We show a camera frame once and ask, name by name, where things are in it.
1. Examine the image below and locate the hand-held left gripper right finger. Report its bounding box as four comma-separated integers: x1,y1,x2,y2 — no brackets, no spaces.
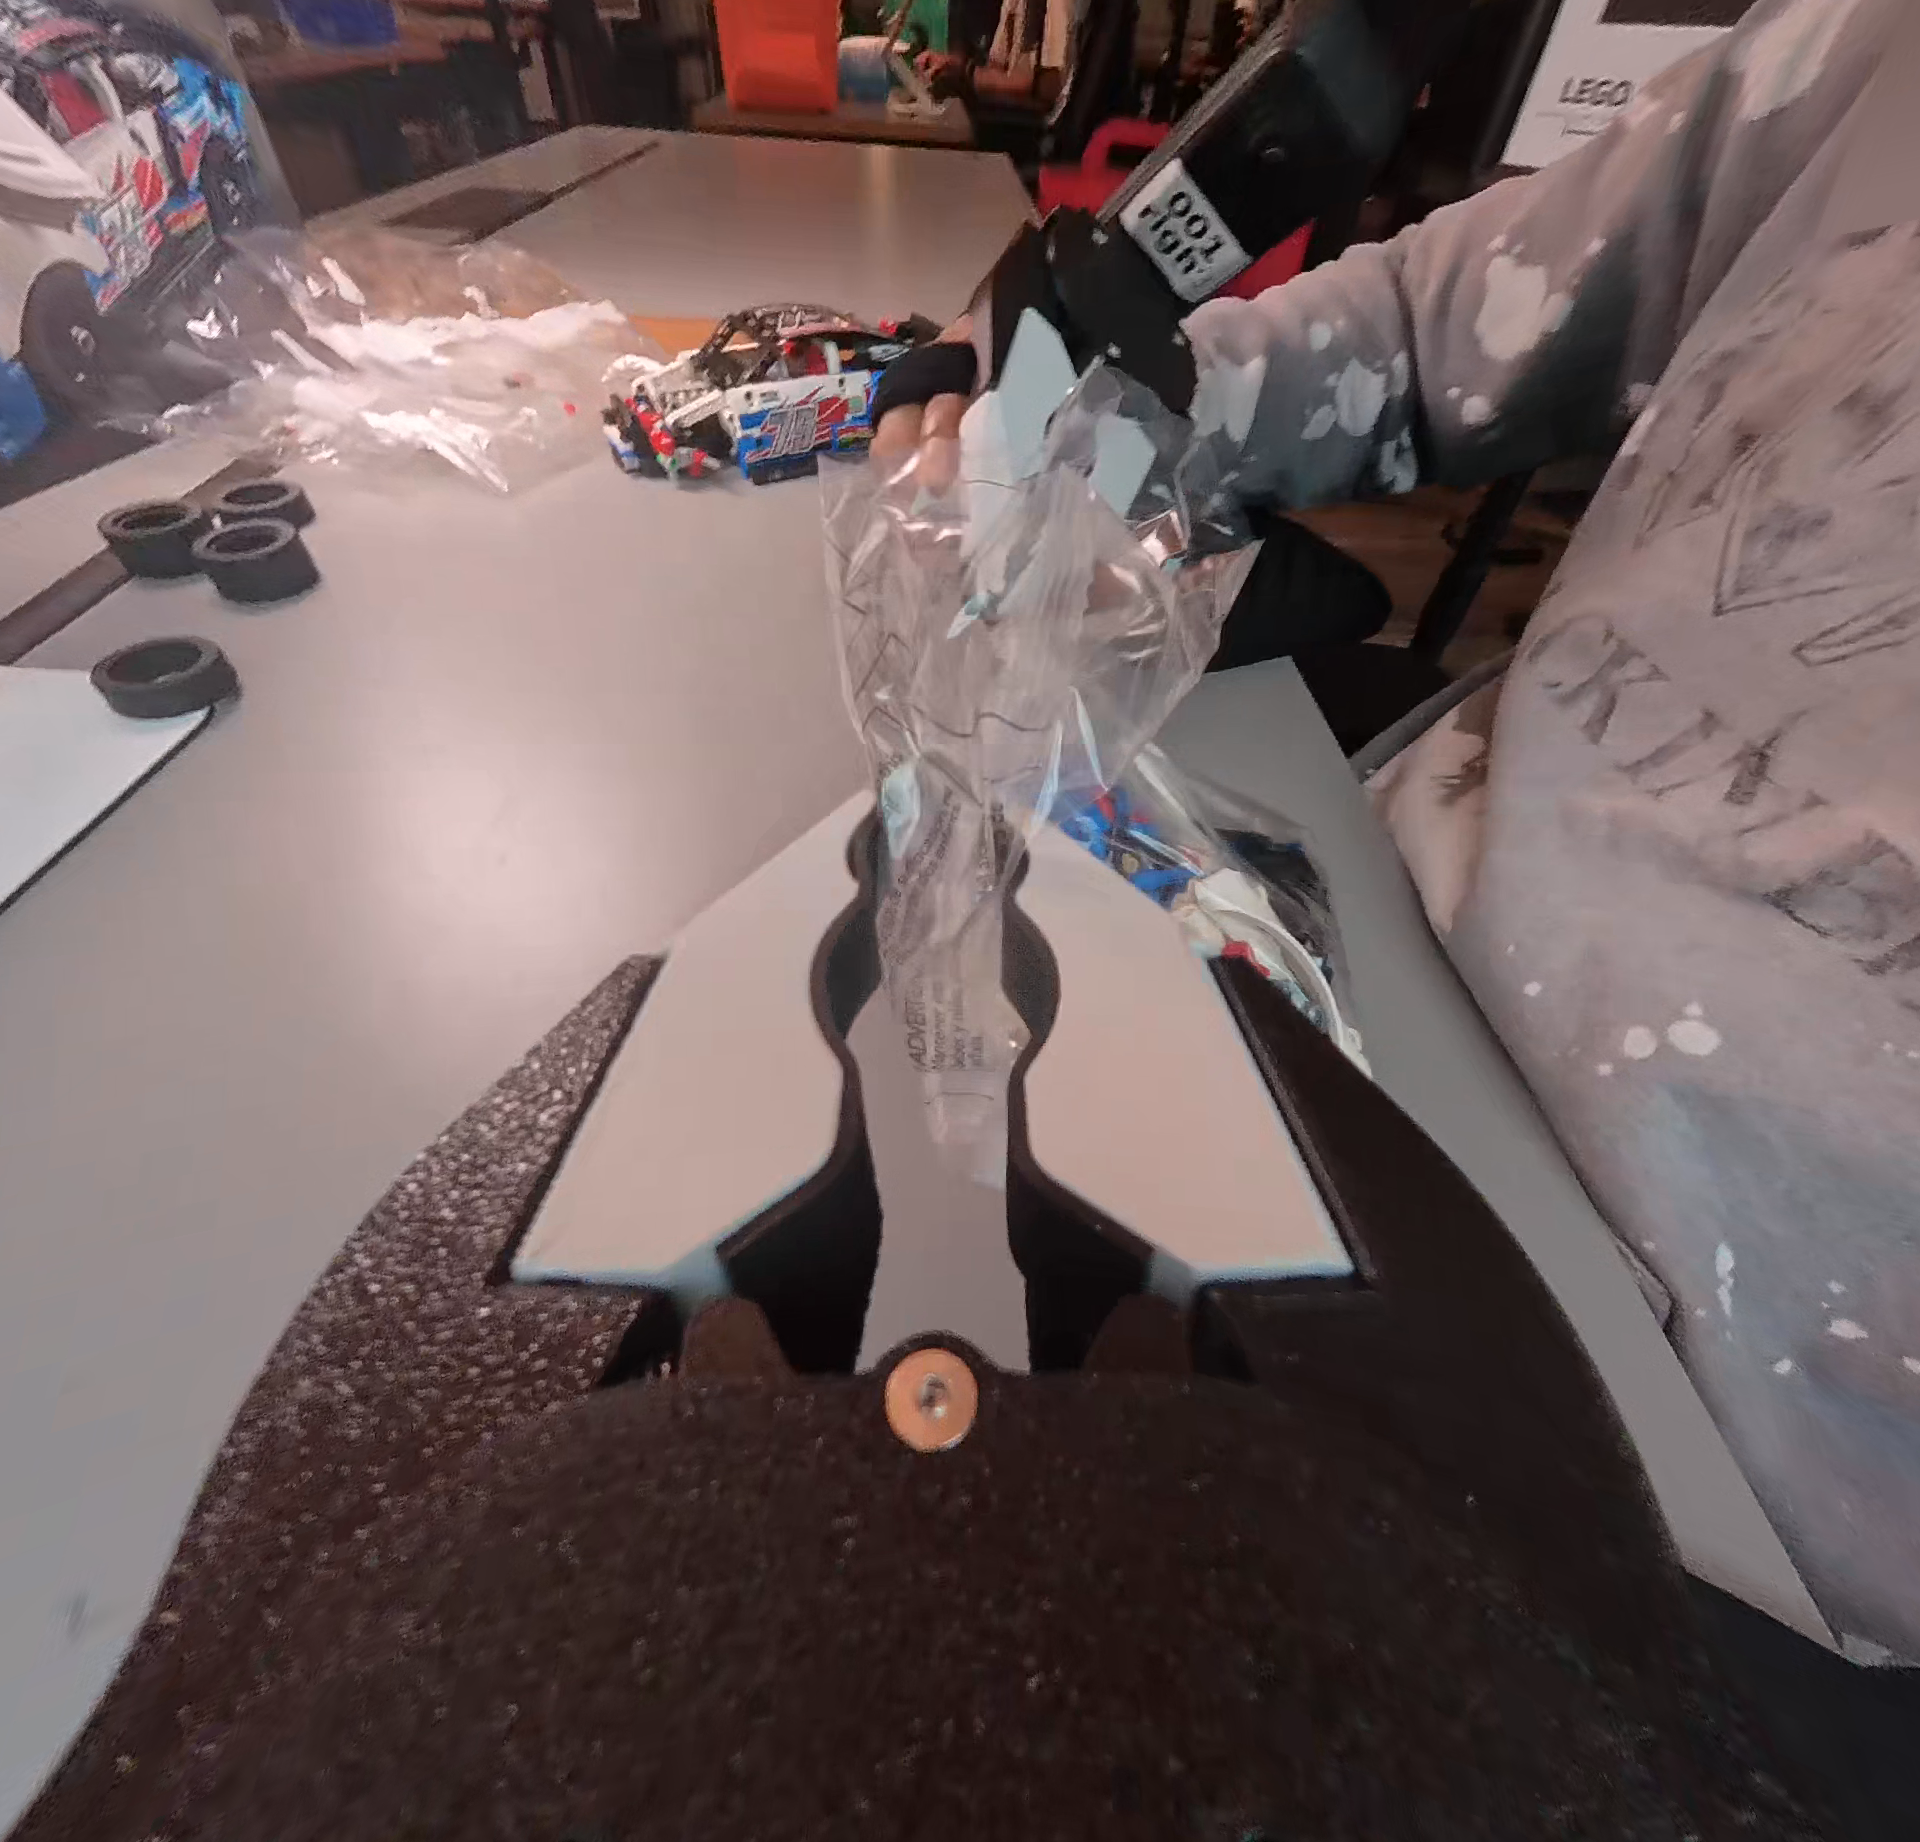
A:
1006,829,1374,1292

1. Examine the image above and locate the person's bleached grey hoodie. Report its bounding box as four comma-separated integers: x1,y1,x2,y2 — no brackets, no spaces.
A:
1371,0,1920,1665

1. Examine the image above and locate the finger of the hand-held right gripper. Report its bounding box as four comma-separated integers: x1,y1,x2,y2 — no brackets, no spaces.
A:
1087,408,1163,515
960,309,1080,487

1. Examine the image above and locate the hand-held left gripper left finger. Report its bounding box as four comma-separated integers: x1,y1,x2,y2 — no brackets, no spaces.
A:
510,804,897,1292

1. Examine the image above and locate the person's right forearm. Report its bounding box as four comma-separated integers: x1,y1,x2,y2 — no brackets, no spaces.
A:
1185,183,1652,515

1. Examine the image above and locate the toy car box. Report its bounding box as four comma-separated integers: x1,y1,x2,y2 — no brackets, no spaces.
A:
0,0,302,500

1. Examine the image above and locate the grey desk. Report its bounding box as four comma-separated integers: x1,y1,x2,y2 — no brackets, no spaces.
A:
307,125,1038,359
0,313,1839,1815

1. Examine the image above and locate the orange bag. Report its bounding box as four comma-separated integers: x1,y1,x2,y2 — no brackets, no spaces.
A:
708,0,844,115

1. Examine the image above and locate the red fabric bag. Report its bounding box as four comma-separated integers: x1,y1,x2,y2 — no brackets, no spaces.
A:
1068,118,1188,217

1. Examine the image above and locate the black framed marker sign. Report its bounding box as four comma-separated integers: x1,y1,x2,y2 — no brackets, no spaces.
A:
1501,0,1824,171

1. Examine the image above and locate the white instruction sheet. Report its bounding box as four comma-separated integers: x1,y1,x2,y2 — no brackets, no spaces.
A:
0,662,216,915

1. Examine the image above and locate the crumpled empty clear plastic bag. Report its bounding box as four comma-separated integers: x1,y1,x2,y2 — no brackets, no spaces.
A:
165,228,648,497

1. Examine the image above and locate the blue white toy race car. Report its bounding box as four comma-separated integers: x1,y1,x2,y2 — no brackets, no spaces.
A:
602,300,945,487

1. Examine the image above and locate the person's right hand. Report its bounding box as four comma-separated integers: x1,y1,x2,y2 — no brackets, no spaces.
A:
870,343,980,497

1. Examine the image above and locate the clear bag of mixed parts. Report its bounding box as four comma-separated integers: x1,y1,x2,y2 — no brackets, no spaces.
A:
816,357,1374,1190

